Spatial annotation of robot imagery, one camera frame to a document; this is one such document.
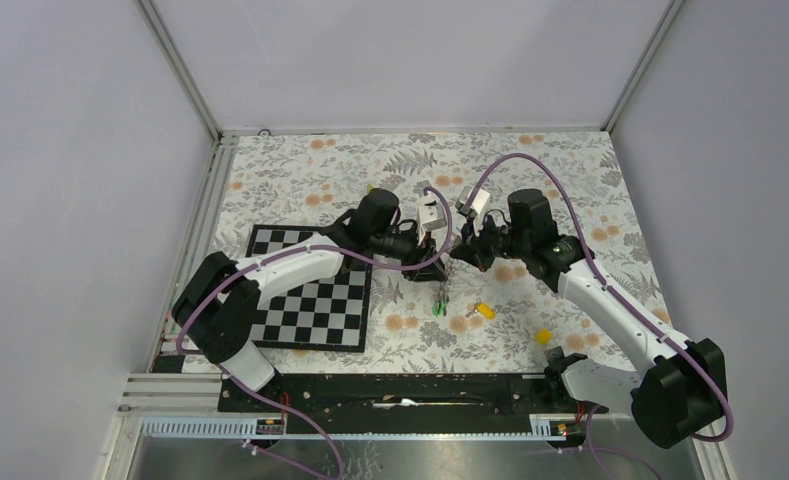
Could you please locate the black white chessboard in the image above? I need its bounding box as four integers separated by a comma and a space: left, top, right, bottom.
234, 223, 377, 354

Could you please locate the floral patterned table mat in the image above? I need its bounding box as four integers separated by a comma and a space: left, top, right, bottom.
208, 132, 669, 373

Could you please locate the green key tag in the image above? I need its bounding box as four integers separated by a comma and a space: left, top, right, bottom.
432, 300, 446, 317

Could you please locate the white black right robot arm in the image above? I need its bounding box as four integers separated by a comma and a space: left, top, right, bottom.
450, 188, 730, 448

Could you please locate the grey slotted cable duct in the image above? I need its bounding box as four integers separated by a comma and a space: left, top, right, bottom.
140, 415, 569, 442

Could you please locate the yellow cube block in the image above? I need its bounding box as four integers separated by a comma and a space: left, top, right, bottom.
534, 329, 553, 347

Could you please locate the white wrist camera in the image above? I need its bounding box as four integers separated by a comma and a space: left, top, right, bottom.
455, 187, 491, 224
416, 187, 448, 244

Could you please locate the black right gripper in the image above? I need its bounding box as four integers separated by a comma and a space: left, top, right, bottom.
450, 209, 531, 273

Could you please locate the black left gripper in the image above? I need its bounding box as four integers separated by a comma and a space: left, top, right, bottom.
370, 224, 448, 282

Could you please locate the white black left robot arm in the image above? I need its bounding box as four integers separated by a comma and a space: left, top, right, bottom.
170, 187, 453, 411

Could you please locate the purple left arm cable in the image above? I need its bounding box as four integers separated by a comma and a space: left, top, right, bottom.
175, 185, 455, 480

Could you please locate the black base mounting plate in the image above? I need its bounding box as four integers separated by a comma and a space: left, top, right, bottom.
218, 373, 592, 433

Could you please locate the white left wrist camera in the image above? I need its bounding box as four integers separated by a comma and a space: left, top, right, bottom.
416, 187, 448, 244

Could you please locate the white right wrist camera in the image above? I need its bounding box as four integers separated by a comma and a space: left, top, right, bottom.
455, 187, 491, 224

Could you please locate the yellow key tag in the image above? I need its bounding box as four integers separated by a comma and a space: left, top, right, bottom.
466, 302, 496, 320

